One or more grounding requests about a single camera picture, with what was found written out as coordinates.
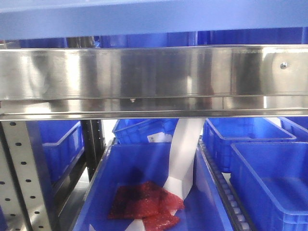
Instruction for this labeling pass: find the blue plastic tray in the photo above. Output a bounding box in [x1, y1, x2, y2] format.
[0, 0, 308, 40]

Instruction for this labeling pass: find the steel shelf front beam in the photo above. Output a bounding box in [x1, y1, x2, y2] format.
[0, 45, 308, 121]

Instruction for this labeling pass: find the blue bin centre rear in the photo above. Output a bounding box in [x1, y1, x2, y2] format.
[113, 118, 178, 144]

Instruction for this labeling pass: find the blue bin right rear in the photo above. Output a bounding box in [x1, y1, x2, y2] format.
[202, 117, 297, 173]

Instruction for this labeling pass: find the large blue bin with bags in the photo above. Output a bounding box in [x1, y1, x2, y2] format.
[73, 143, 232, 231]

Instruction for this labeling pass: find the red bubble wrap bag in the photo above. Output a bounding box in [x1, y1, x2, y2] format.
[142, 211, 180, 231]
[108, 181, 185, 219]

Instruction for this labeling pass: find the blue bin left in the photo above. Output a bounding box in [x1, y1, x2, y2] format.
[38, 120, 84, 183]

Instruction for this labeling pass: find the red bubble wrap bag lower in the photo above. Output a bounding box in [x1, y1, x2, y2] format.
[142, 211, 180, 231]

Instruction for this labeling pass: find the blue bin right front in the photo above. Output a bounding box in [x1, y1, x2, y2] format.
[230, 142, 308, 231]

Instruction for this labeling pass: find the roller conveyor track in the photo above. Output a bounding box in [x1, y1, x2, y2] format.
[198, 138, 253, 231]

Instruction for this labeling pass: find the black upright post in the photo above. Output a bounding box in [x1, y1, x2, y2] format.
[81, 119, 106, 181]

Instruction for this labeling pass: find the perforated steel upright post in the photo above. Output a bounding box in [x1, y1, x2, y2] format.
[0, 121, 59, 231]

